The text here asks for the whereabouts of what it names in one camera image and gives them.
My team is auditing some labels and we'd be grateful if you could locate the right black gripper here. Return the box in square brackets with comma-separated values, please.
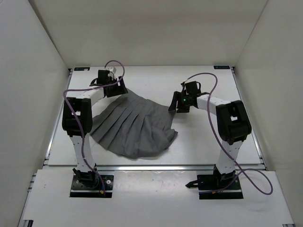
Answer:
[169, 92, 191, 114]

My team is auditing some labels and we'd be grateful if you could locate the grey pleated skirt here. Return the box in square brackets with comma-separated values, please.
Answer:
[90, 90, 178, 159]

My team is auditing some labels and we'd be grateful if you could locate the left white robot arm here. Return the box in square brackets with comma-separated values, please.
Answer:
[62, 67, 127, 191]

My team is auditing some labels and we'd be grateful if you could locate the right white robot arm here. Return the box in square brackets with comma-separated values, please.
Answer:
[169, 81, 252, 190]

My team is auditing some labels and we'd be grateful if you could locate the left blue table label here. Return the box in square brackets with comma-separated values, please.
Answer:
[74, 67, 90, 71]

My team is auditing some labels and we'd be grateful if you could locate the blue table label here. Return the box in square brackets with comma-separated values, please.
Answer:
[74, 67, 90, 71]
[214, 65, 230, 70]

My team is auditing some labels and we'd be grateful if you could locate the right blue table label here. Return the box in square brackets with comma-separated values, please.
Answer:
[214, 65, 230, 70]

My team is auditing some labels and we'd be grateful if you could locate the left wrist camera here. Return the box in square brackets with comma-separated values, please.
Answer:
[105, 67, 116, 80]

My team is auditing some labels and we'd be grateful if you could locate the aluminium table front rail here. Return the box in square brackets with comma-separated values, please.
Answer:
[47, 165, 218, 172]

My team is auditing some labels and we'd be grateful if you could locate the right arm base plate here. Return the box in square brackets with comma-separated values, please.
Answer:
[185, 175, 244, 200]

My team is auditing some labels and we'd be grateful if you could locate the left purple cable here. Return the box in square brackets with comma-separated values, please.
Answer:
[62, 60, 125, 195]

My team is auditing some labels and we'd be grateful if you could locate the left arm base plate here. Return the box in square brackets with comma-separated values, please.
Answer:
[70, 168, 114, 198]

